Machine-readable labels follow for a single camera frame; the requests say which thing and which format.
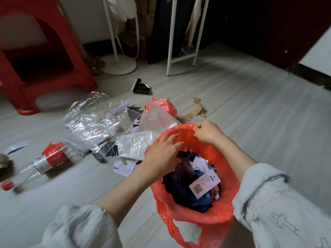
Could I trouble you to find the person's left hand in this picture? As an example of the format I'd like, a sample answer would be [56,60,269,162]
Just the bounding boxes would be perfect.
[139,133,185,180]

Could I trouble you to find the person's right hand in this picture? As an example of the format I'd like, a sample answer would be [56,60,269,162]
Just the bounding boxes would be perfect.
[192,120,228,146]

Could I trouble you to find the black patterned plastic piece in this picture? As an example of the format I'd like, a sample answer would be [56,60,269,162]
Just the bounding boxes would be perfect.
[104,143,119,158]
[175,151,197,178]
[127,106,142,127]

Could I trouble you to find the brown paper strip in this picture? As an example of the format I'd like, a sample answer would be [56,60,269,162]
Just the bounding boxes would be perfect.
[181,97,207,123]

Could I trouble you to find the large translucent plastic bag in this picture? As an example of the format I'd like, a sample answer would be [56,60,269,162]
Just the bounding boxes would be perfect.
[116,103,183,161]

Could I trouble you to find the white scrap black print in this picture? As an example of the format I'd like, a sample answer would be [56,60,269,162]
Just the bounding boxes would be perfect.
[129,118,141,133]

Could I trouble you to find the blue plastic bag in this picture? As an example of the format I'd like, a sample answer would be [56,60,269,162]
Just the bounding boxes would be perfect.
[162,152,215,214]

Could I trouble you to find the white tag square code print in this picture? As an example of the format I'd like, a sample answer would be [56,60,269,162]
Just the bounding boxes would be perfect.
[189,169,222,200]

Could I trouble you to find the red plastic bag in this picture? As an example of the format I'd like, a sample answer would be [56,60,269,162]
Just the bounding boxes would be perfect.
[144,97,178,119]

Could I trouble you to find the long white paper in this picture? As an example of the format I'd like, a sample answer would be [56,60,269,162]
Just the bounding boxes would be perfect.
[111,100,131,114]

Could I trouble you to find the black snack wrapper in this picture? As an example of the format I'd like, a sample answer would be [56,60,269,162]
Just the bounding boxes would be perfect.
[130,78,152,95]

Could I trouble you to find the clear crinkled plastic bag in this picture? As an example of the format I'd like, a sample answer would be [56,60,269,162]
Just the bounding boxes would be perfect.
[63,91,135,150]

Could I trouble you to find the waste basket with red bag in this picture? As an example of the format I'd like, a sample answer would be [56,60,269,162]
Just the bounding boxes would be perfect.
[144,123,240,248]

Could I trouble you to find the clear bottle red label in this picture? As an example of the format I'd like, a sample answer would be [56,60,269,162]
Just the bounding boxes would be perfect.
[0,141,83,192]

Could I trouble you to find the white rectangular paper slip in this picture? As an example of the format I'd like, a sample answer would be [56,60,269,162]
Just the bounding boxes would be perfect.
[3,141,28,156]

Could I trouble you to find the torn cardboard pieces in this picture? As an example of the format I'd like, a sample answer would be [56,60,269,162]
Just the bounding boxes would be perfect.
[0,153,11,169]

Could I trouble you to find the person's right forearm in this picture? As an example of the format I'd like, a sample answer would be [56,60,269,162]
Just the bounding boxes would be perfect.
[214,136,258,183]

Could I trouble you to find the person's left forearm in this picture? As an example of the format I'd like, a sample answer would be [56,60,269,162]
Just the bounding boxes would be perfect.
[96,165,161,228]

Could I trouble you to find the person's printed right sleeve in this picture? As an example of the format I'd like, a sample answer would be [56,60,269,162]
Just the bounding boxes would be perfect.
[232,163,331,248]

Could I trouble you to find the person's white left sleeve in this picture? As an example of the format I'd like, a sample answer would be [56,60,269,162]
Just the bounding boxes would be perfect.
[30,205,122,248]

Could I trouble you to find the beige cloth bag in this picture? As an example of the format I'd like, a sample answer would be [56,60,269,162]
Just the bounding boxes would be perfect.
[185,0,202,48]

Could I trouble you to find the tall black cabinet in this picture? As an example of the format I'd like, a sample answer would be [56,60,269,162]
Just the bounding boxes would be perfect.
[149,0,197,65]

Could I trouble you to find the dark wooden door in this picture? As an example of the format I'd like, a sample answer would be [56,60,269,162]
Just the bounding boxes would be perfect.
[220,0,331,71]

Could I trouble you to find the red plastic stool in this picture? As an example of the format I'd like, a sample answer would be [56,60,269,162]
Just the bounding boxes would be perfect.
[0,0,99,116]

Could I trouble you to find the white metal frame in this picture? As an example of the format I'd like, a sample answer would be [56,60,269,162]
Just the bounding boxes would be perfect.
[166,0,210,76]

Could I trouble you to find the brown rope-wrapped post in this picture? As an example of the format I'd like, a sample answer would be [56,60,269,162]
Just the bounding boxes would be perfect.
[85,55,106,76]

